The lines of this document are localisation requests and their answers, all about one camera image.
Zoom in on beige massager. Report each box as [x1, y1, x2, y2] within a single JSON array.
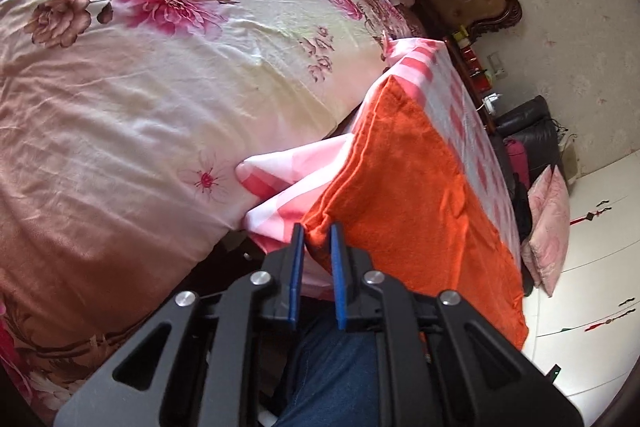
[[555, 129, 579, 180]]

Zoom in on white wardrobe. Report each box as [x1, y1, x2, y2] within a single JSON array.
[[520, 146, 640, 399]]

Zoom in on pink checkered tablecloth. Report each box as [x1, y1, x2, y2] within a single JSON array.
[[235, 38, 526, 303]]

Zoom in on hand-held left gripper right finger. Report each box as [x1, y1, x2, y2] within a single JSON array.
[[330, 222, 584, 427]]

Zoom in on pink floral pillow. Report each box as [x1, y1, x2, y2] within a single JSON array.
[[527, 164, 572, 299], [520, 234, 543, 289]]

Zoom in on orange pants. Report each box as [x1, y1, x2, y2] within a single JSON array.
[[302, 79, 530, 351]]

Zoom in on black clothes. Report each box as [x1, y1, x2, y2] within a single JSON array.
[[512, 183, 532, 240]]

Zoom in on red box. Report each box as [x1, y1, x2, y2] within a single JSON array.
[[461, 43, 489, 88]]

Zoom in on floral bed sheet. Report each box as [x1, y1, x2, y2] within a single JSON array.
[[0, 0, 426, 414]]

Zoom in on red tassel ornament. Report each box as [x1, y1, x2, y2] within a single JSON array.
[[584, 313, 633, 334]]

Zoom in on black leather armchair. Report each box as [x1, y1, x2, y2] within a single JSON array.
[[495, 96, 569, 188]]

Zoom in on red knot ornament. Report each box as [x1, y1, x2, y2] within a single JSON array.
[[570, 201, 614, 228]]

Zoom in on maroon bolster cushion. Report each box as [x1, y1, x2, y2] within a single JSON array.
[[504, 136, 531, 188]]

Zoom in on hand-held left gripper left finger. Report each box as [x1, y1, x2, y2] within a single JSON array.
[[52, 223, 306, 427]]

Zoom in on person's leg in blue jeans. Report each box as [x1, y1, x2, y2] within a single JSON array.
[[272, 302, 382, 427]]

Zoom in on carved wooden nightstand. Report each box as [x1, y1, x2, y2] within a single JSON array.
[[442, 34, 502, 134]]

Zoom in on wall socket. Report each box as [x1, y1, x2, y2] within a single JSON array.
[[487, 52, 507, 80]]

